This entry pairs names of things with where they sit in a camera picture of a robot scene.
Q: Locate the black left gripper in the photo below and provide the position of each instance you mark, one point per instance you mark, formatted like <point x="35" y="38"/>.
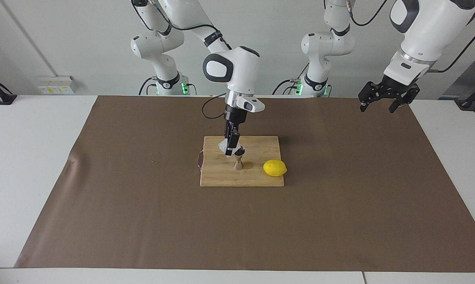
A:
<point x="393" y="87"/>

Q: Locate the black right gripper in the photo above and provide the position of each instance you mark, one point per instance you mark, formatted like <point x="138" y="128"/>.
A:
<point x="234" y="116"/>

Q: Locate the clear textured glass cup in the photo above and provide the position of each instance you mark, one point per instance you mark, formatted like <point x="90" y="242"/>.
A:
<point x="222" y="146"/>

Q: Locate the steel cocktail jigger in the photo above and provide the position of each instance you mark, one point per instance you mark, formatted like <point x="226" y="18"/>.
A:
<point x="239" y="163"/>

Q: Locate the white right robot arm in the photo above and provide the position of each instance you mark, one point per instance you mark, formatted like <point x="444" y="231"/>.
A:
<point x="237" y="71"/>

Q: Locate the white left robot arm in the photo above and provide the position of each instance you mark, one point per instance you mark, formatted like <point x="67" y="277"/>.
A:
<point x="324" y="43"/>

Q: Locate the wooden cutting board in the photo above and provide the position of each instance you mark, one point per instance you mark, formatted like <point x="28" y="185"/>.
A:
<point x="253" y="175"/>

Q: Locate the yellow lemon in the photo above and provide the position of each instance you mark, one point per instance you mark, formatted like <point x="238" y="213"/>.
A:
<point x="275" y="168"/>

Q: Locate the black clamp stand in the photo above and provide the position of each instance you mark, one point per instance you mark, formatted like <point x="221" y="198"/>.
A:
<point x="468" y="103"/>
<point x="6" y="98"/>

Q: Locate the brown table mat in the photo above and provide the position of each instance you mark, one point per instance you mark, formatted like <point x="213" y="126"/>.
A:
<point x="142" y="221"/>

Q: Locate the white wall power outlet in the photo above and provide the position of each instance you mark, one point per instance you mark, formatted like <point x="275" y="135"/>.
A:
<point x="57" y="85"/>

